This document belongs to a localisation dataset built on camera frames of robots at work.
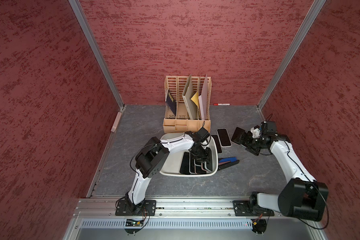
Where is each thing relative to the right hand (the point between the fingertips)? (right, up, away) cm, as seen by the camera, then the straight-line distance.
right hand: (239, 145), depth 83 cm
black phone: (-8, -5, +12) cm, 15 cm away
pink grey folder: (-20, +28, +6) cm, 34 cm away
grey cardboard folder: (-29, +30, +6) cm, 42 cm away
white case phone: (-4, +2, +18) cm, 18 cm away
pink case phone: (-31, -14, +3) cm, 34 cm away
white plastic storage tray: (-39, -13, +5) cm, 42 cm away
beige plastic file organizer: (-32, +13, +21) cm, 41 cm away
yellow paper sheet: (-25, +28, +6) cm, 38 cm away
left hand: (-17, -11, +1) cm, 21 cm away
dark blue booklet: (-42, +28, +30) cm, 59 cm away
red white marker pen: (-1, +27, +39) cm, 48 cm away
